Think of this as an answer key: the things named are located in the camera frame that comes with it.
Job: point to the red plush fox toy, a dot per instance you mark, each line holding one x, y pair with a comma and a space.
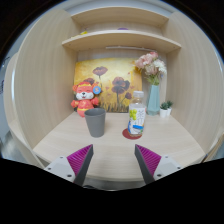
86, 97

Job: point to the teal ribbed vase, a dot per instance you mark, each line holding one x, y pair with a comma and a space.
153, 100

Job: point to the pink white flower bouquet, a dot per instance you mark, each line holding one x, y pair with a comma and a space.
153, 67

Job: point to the yellow poppy flower painting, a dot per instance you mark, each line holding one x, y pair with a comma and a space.
118, 78

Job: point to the small potted succulent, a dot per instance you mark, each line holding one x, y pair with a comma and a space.
163, 110
169, 109

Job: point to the round red coaster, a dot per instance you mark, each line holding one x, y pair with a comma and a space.
127, 135

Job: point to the grey plastic cup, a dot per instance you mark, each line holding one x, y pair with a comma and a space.
95, 119

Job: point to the clear water bottle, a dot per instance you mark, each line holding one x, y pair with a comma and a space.
137, 114

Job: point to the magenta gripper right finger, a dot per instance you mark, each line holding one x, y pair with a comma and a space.
154, 166

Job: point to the wooden shelf board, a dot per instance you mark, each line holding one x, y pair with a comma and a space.
121, 38

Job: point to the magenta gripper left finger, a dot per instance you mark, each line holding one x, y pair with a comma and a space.
73, 167

